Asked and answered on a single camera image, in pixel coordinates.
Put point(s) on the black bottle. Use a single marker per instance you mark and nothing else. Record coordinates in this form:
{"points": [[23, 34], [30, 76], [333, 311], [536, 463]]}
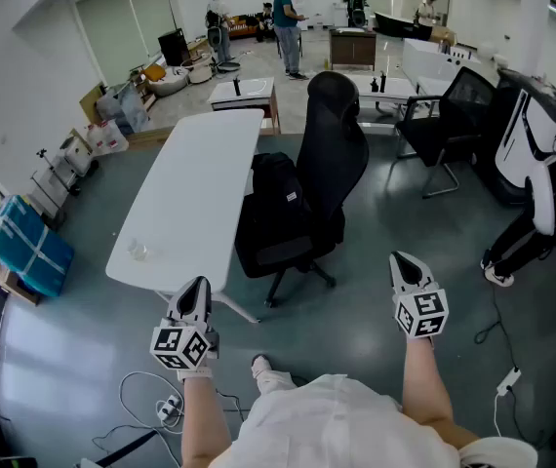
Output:
{"points": [[383, 82], [236, 87]]}

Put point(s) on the white and black robot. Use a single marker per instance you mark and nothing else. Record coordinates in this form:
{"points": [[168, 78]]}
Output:
{"points": [[527, 139]]}

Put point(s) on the white beanbag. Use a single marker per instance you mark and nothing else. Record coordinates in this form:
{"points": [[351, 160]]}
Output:
{"points": [[170, 83]]}

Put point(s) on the brown wooden cabinet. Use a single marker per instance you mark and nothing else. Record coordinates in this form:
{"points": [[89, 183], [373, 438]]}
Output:
{"points": [[352, 49]]}

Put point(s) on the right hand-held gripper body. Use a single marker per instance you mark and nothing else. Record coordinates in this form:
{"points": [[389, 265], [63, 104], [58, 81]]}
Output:
{"points": [[422, 315]]}

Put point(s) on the person's white trouser leg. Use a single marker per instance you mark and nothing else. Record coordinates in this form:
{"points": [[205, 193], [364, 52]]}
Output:
{"points": [[270, 380]]}

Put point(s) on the person's white shirt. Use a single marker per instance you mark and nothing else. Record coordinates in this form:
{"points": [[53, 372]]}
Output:
{"points": [[336, 427]]}

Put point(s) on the person's right forearm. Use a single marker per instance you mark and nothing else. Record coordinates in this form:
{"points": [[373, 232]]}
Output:
{"points": [[424, 388]]}

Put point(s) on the black sled-base chair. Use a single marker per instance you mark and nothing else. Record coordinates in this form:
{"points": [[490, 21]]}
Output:
{"points": [[453, 125]]}

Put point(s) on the white power strip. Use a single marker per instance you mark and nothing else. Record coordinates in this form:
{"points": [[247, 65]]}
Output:
{"points": [[508, 382], [170, 406]]}

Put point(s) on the person's left forearm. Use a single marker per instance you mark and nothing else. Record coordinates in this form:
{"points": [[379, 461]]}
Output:
{"points": [[205, 422]]}

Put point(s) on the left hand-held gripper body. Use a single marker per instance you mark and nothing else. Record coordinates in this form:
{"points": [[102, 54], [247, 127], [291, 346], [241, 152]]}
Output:
{"points": [[183, 344]]}

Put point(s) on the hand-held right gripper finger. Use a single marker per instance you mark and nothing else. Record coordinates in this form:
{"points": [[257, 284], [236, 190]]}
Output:
{"points": [[425, 281], [395, 281]]}

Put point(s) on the blue wrapped box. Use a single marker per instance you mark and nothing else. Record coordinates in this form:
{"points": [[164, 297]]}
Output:
{"points": [[24, 246]]}

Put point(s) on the white table with wooden frame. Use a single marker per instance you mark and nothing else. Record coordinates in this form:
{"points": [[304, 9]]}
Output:
{"points": [[253, 93]]}

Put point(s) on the clear plastic bottle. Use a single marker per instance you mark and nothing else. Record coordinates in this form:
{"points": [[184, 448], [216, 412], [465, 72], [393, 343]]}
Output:
{"points": [[137, 250]]}

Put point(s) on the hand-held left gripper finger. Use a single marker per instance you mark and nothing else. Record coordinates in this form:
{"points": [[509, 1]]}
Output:
{"points": [[205, 300], [176, 305]]}

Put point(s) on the clear plastic bags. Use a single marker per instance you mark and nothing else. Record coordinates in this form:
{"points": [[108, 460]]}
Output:
{"points": [[124, 107]]}

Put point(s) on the white metal-legged table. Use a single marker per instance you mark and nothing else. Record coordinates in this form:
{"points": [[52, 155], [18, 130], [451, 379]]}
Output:
{"points": [[395, 88]]}

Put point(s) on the long white table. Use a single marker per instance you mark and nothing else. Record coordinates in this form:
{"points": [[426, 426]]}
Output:
{"points": [[195, 188]]}

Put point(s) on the grey window blinds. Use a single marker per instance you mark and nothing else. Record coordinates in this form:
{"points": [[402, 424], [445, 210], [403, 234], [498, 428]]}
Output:
{"points": [[122, 27]]}

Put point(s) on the cardboard sheet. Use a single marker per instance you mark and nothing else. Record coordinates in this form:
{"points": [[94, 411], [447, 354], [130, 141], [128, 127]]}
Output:
{"points": [[90, 103]]}

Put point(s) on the black monitor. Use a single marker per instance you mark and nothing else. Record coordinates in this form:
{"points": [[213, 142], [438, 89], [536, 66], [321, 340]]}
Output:
{"points": [[173, 47]]}

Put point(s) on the white wristband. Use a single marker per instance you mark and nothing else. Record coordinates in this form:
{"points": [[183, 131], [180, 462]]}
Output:
{"points": [[195, 373]]}

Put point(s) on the orange cushion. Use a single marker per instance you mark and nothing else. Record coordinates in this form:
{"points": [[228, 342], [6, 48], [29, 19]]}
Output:
{"points": [[155, 72]]}

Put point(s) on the orange sofa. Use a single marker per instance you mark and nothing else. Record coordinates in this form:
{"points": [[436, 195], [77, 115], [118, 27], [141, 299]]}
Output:
{"points": [[241, 26]]}

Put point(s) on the black object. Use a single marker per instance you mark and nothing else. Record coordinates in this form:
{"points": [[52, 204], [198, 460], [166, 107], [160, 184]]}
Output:
{"points": [[278, 203]]}

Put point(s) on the black mesh office chair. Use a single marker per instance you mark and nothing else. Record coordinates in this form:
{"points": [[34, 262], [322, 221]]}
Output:
{"points": [[331, 164]]}

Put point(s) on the white wheeled cart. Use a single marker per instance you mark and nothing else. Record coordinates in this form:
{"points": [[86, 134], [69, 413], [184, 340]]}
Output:
{"points": [[70, 164]]}

